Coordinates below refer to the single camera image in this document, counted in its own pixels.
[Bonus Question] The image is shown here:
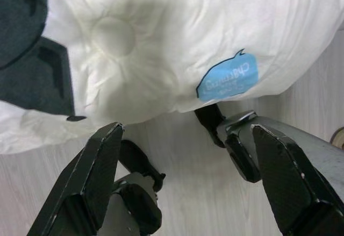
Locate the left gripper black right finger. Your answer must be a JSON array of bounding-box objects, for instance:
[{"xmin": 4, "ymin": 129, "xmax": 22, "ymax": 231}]
[{"xmin": 250, "ymin": 124, "xmax": 344, "ymax": 236}]

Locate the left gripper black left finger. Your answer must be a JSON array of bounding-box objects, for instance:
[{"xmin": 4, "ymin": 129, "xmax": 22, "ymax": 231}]
[{"xmin": 26, "ymin": 122, "xmax": 125, "ymax": 236}]

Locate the cream cartoon print quilt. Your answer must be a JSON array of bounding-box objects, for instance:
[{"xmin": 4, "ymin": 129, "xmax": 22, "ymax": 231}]
[{"xmin": 0, "ymin": 0, "xmax": 344, "ymax": 155}]

